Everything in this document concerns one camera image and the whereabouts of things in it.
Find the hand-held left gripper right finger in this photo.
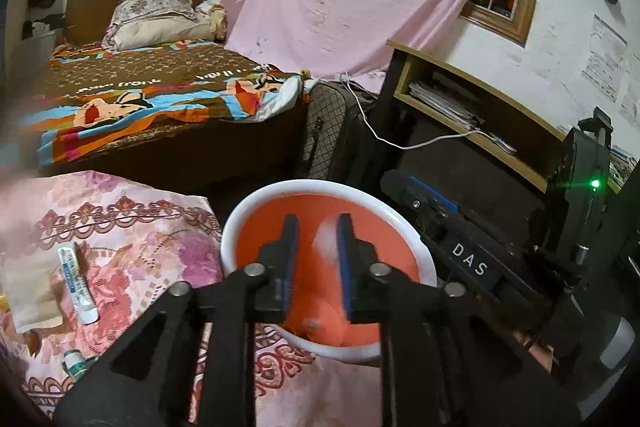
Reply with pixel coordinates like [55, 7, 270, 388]
[336, 213, 583, 427]

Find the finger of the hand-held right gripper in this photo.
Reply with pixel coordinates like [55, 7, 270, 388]
[379, 169, 462, 238]

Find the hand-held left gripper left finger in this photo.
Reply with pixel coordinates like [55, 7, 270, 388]
[52, 214, 301, 427]

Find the white basin with orange inside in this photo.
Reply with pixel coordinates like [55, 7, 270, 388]
[220, 179, 440, 364]

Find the person's right hand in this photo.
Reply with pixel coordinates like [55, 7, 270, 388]
[515, 332, 556, 373]

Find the grey smartphone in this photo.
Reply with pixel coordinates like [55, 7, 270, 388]
[487, 132, 519, 156]

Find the stack of papers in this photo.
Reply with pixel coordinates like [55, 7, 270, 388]
[407, 77, 487, 130]

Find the wooden shelf desk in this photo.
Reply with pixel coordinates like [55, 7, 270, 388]
[377, 39, 622, 208]

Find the quilted grey suitcase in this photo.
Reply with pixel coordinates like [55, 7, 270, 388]
[300, 79, 397, 186]

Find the pink floral table cloth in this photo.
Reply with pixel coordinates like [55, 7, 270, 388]
[0, 172, 386, 427]

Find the white toothpaste tube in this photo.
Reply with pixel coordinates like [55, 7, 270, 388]
[56, 243, 100, 326]

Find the colourful cartoon blanket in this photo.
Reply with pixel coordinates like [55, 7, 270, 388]
[15, 42, 307, 168]

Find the small green white bottle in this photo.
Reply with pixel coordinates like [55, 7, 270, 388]
[61, 349, 101, 381]

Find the cream folded cloth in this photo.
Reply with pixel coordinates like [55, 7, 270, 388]
[195, 2, 229, 40]

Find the cream pillow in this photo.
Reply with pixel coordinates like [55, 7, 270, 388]
[114, 18, 217, 48]

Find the brown paper packet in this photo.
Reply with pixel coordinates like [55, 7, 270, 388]
[2, 252, 64, 334]

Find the wooden bed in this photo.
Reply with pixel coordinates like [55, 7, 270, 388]
[30, 0, 312, 194]

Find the floral pillow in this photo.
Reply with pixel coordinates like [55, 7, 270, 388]
[102, 0, 199, 50]

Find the white storage box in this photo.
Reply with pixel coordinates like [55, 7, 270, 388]
[22, 14, 64, 54]

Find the white charging cable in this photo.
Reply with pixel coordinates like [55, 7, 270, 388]
[340, 72, 490, 151]

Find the white wall calendar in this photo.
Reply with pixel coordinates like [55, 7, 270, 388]
[582, 14, 629, 90]

